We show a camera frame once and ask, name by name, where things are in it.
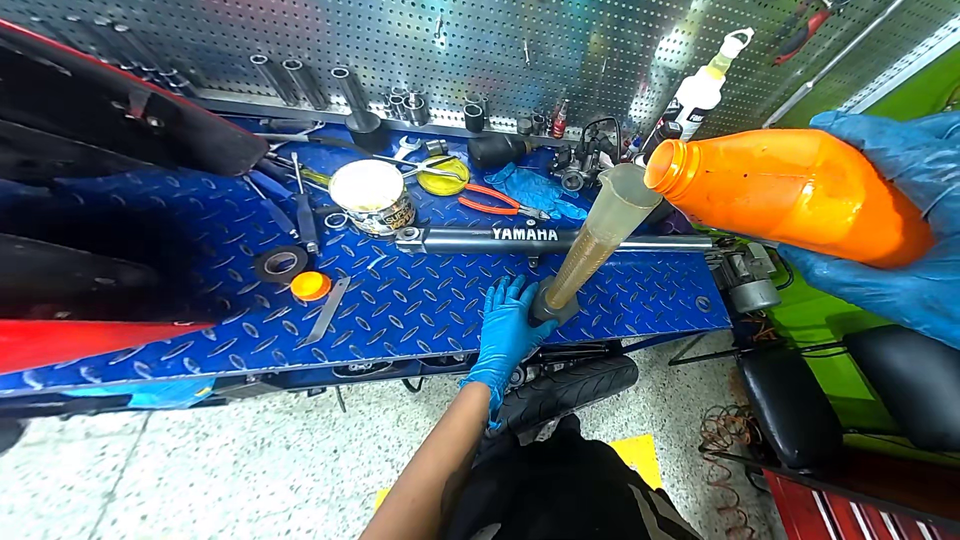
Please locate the red and black motorcycle fairing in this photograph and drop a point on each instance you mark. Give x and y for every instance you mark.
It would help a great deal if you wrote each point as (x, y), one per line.
(90, 112)

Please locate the metal carburetor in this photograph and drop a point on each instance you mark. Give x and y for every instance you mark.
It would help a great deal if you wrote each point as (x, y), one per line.
(576, 166)

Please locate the silver tube with white lettering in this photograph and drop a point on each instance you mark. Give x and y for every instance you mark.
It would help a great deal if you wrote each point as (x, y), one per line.
(465, 241)

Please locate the silver electric motor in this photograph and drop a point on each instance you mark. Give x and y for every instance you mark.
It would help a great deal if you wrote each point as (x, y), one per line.
(750, 285)

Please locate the metal washer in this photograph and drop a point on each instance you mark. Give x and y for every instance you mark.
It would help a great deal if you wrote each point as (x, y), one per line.
(702, 300)

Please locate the metal pegboard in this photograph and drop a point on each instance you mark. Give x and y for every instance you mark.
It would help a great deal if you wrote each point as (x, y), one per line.
(510, 45)

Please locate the black electrical tape roll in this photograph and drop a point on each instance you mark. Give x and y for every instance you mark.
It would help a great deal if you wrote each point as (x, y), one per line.
(264, 265)

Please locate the white tub with dark print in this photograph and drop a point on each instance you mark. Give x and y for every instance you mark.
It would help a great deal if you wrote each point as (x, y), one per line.
(373, 199)

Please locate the person's left forearm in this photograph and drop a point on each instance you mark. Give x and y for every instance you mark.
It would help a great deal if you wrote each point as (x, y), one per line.
(442, 465)

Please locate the person's left little finger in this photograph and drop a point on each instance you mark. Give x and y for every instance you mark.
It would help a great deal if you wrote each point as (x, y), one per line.
(489, 300)

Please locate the light blue plastic sheet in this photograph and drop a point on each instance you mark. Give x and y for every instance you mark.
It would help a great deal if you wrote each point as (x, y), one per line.
(165, 392)

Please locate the translucent measuring cylinder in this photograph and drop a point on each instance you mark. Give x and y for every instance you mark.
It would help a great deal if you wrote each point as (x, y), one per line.
(589, 255)

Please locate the long-nose metal pliers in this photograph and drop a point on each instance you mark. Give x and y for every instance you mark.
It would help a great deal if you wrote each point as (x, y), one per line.
(424, 164)

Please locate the open-end metal wrench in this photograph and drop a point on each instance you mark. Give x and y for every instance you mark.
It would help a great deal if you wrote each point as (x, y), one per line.
(406, 148)

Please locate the black motorcycle tire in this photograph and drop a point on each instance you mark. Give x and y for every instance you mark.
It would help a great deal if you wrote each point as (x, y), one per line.
(574, 394)

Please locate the person's left thumb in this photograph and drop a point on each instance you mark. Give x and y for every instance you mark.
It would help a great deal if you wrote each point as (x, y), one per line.
(543, 328)

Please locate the long metal socket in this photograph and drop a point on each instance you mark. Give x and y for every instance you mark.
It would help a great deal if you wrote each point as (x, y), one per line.
(271, 79)
(304, 84)

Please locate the person's right hand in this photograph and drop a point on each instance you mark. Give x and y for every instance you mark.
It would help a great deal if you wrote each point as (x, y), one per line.
(911, 172)

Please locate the person's body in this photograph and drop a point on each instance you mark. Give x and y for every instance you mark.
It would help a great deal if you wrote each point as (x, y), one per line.
(577, 487)

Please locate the orange bottle cap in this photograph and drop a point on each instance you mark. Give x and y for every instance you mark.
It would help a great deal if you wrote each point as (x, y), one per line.
(310, 286)

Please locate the small red bottle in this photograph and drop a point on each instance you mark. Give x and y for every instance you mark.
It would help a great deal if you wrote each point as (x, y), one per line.
(559, 120)

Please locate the person's left index finger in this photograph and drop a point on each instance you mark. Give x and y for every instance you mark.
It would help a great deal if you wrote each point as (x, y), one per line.
(529, 294)

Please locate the long socket with wide base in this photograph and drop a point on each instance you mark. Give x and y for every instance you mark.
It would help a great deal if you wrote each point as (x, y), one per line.
(358, 109)

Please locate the person's left middle finger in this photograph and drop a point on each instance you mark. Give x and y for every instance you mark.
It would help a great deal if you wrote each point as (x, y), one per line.
(515, 289)

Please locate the person's right fingers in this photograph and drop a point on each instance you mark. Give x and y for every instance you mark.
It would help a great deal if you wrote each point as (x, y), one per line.
(847, 281)

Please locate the black padded seat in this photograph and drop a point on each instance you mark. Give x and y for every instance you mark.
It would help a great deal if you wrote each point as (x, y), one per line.
(907, 382)
(795, 409)

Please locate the red metal tool cabinet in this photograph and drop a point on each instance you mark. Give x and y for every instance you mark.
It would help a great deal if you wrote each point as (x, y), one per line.
(840, 510)

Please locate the flat steel ruler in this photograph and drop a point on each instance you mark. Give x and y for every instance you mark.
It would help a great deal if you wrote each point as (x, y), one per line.
(327, 312)

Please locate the crumpled blue glove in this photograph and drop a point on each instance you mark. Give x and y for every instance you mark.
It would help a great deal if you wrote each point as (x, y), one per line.
(532, 189)

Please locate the person's left ring finger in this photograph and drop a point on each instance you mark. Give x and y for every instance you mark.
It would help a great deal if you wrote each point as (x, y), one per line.
(502, 289)

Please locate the round yellow lid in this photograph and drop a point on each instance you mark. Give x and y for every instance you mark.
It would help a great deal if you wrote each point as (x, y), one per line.
(438, 182)

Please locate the white bottle with black label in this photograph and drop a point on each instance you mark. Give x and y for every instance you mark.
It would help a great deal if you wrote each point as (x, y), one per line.
(697, 97)

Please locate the person's left hand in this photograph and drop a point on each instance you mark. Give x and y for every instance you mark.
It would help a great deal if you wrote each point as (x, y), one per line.
(505, 336)

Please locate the group of small sockets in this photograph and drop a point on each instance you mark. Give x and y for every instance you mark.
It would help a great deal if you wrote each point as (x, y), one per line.
(409, 109)

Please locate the blue diamond-plate workbench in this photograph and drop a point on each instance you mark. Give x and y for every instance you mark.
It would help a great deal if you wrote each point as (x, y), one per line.
(420, 300)

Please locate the short dark socket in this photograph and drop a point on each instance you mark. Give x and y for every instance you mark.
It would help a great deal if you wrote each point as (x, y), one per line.
(473, 120)

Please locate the black rubber cylinder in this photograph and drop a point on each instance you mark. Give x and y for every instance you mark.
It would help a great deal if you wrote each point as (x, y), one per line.
(496, 151)

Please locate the orange plastic bottle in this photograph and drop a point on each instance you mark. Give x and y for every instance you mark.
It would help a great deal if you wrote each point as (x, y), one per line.
(795, 195)

